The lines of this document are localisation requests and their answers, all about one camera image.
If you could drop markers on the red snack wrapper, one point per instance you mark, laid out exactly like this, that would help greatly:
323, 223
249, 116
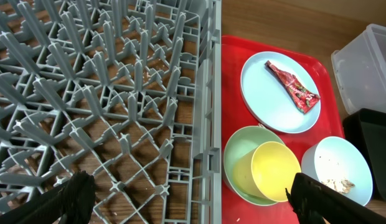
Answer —
303, 99

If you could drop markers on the rice and peanut leftovers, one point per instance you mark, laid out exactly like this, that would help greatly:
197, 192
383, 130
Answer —
343, 186

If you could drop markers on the red plastic tray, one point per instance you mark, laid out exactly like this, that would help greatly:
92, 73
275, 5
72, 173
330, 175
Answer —
235, 115

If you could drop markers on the light blue plate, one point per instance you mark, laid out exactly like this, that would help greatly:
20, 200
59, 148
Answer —
268, 100

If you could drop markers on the yellow plastic cup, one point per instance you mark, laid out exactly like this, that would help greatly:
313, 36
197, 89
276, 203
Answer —
267, 171

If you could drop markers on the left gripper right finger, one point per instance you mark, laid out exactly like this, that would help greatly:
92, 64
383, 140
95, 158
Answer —
313, 202

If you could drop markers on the black waste tray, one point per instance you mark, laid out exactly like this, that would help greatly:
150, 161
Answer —
366, 130

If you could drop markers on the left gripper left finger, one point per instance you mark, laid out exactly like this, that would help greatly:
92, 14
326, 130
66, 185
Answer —
56, 202

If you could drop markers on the clear plastic bin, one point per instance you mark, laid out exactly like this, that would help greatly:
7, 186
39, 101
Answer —
360, 70

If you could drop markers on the light blue bowl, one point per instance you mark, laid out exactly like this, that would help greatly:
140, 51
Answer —
335, 158

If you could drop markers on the light green bowl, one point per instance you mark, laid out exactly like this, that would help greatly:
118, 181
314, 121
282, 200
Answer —
240, 143

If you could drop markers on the grey dishwasher rack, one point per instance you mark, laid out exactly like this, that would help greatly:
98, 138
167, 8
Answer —
125, 91

